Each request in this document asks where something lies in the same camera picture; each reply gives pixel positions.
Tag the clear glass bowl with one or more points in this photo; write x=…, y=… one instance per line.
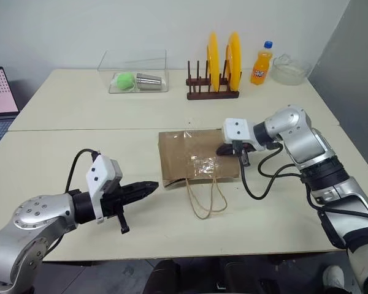
x=289, y=73

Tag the grey laptop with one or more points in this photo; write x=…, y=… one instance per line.
x=0, y=92

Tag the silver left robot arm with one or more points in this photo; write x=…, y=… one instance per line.
x=33, y=226

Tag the white shoe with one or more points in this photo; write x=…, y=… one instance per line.
x=333, y=275

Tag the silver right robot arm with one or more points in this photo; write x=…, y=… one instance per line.
x=312, y=144

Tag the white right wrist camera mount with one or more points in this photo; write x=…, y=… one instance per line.
x=237, y=128

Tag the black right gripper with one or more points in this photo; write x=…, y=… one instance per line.
x=243, y=150

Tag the clear plastic box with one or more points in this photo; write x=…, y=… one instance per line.
x=132, y=65

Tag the yellow plate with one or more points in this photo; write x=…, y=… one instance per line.
x=235, y=61
x=214, y=64

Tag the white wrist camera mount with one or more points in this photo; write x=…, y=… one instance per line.
x=237, y=128
x=102, y=171

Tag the dark wooden plate rack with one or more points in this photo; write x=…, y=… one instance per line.
x=211, y=94

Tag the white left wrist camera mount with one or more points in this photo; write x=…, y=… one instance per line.
x=102, y=171

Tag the orange soda bottle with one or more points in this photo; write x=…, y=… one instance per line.
x=260, y=69

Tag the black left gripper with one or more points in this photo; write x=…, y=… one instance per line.
x=113, y=200

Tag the brown paper bag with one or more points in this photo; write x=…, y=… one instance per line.
x=199, y=150

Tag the green fuzzy ball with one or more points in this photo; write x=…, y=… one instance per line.
x=125, y=81

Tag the dark rounded shape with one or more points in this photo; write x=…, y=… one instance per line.
x=167, y=277

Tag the stainless steel cup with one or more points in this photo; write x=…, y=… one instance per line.
x=150, y=81

